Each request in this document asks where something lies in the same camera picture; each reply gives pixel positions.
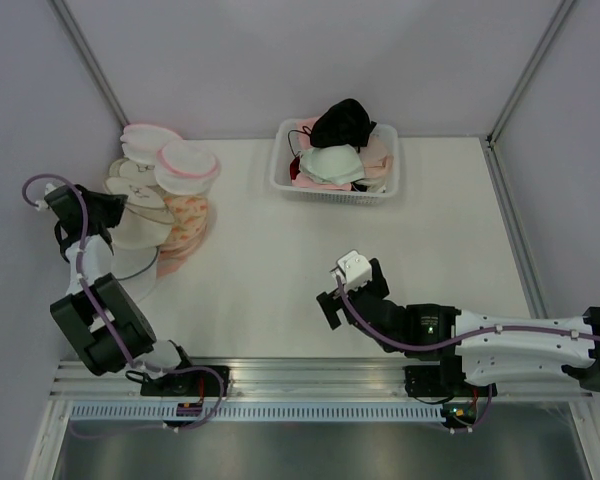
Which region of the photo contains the beige trimmed mesh laundry bag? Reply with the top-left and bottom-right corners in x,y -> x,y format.
103,158 -> 175,250

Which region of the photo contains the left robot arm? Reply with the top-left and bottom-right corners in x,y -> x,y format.
44,185 -> 229,399

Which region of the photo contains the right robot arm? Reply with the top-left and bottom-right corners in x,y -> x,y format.
316,251 -> 600,397

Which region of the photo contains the pink trimmed bag at back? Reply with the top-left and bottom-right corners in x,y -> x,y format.
120,123 -> 182,165

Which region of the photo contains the carrot print laundry bag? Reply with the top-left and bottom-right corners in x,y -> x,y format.
157,194 -> 210,278

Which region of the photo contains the pink trimmed mesh laundry bag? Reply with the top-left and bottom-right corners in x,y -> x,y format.
154,140 -> 220,196

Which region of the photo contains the white plastic basket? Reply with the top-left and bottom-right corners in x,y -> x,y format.
269,118 -> 401,205

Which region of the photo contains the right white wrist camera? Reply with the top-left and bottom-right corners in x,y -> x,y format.
330,250 -> 372,292

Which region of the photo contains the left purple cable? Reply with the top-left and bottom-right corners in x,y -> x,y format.
20,172 -> 226,441

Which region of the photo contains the aluminium mounting rail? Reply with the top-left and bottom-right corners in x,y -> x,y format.
49,356 -> 594,402

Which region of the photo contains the right aluminium frame post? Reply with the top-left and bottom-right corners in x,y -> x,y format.
484,0 -> 579,146

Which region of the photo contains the aluminium frame post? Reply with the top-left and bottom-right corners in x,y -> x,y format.
47,0 -> 129,128
484,0 -> 579,146

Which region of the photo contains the white slotted cable duct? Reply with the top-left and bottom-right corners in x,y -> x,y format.
129,403 -> 444,423

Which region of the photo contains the left aluminium frame post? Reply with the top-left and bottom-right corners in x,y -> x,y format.
47,0 -> 129,128

